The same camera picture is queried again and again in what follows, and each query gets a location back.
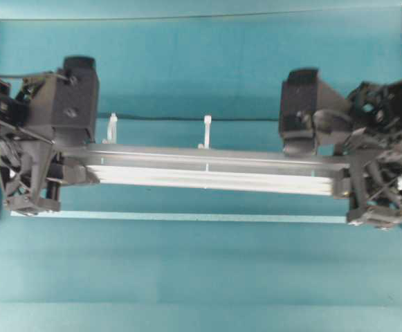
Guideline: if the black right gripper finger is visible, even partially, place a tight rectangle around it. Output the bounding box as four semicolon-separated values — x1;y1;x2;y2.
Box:
313;109;354;156
331;167;351;199

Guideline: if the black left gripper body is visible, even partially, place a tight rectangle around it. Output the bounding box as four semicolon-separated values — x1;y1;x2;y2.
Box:
0;131;60;216

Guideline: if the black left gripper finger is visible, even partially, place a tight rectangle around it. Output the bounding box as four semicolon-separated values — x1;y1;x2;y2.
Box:
48;163;100;184
53;140;94;163

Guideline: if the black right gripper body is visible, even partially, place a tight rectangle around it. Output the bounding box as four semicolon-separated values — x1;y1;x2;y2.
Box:
345;128;402;229

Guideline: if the large silver aluminium rail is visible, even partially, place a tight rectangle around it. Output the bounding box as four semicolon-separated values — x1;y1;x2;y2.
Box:
71;144;349;196

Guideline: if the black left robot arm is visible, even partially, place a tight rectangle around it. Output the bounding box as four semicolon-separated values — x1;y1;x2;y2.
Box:
0;56;99;216

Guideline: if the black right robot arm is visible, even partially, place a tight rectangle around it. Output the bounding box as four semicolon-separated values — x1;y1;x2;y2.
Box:
334;80;402;230

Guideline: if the left white zip tie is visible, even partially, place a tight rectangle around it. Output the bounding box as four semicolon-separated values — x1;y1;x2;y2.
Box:
102;113;118;144

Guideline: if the white zip tie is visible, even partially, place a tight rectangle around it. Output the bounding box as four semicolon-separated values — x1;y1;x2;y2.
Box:
102;113;118;144
198;115;212;149

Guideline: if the teal tape strip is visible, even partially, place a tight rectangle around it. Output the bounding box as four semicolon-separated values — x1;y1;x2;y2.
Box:
10;210;352;225

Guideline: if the middle white zip tie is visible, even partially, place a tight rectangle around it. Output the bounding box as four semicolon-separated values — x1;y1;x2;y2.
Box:
198;115;212;149

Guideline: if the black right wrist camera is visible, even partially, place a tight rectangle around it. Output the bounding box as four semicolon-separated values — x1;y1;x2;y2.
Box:
278;68;351;156

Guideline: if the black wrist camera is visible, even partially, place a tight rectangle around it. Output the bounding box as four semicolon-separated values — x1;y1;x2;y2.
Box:
22;56;99;147
278;68;351;156

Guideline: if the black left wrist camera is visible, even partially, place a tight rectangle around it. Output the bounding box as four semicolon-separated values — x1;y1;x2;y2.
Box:
22;56;99;147

